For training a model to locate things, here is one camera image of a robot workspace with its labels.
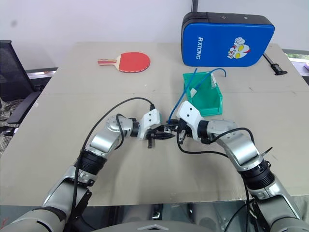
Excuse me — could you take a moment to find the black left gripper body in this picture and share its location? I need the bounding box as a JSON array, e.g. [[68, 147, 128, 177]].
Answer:
[[145, 124, 167, 148]]

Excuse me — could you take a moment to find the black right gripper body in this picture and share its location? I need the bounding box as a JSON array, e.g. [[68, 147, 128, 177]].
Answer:
[[176, 118, 194, 145]]

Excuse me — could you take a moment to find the blue cable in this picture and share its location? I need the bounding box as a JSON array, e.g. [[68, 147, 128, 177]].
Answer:
[[167, 68, 198, 125], [192, 68, 227, 94]]

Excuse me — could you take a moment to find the green plastic bin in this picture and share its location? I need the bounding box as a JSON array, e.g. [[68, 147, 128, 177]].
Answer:
[[182, 72, 224, 117]]

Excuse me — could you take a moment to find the clear plastic piece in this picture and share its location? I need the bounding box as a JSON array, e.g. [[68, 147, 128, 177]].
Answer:
[[209, 73, 218, 89]]

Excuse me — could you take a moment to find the red table tennis paddle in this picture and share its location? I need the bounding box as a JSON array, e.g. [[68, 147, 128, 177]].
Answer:
[[97, 51, 151, 73]]

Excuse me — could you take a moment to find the blue black kick pad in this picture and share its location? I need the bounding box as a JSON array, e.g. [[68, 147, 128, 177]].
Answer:
[[181, 11, 275, 67]]

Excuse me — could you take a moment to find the grey robot chest plate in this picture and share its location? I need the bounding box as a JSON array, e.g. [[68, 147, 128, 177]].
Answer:
[[136, 223, 176, 232]]

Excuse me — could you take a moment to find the black caliper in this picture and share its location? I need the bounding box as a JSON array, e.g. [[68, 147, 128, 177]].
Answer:
[[262, 53, 287, 76]]

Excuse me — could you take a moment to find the plaid cloth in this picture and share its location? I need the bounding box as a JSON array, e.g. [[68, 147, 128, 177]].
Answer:
[[0, 96, 22, 158]]

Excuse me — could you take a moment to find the black mesh office chair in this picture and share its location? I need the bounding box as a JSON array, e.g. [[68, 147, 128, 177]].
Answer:
[[0, 40, 58, 125]]

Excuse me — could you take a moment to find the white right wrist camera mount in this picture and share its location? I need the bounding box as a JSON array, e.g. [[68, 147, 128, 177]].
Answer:
[[177, 101, 202, 142]]

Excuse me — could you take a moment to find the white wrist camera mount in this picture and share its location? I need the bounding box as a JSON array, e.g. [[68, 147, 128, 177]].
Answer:
[[177, 101, 202, 142], [140, 108, 162, 140]]

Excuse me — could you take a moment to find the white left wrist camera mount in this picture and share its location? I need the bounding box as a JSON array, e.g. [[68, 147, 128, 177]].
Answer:
[[140, 108, 162, 140]]

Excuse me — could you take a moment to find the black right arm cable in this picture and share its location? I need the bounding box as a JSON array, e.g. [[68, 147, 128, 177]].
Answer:
[[175, 127, 254, 232]]

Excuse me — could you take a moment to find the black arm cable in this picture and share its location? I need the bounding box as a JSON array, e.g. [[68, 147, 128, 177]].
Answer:
[[70, 97, 155, 225], [175, 127, 254, 232]]

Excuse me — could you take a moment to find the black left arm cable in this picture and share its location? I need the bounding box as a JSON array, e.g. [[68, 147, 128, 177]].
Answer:
[[70, 97, 155, 225]]

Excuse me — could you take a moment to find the black cable tie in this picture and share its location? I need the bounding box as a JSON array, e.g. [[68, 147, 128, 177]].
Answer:
[[260, 146, 273, 158]]

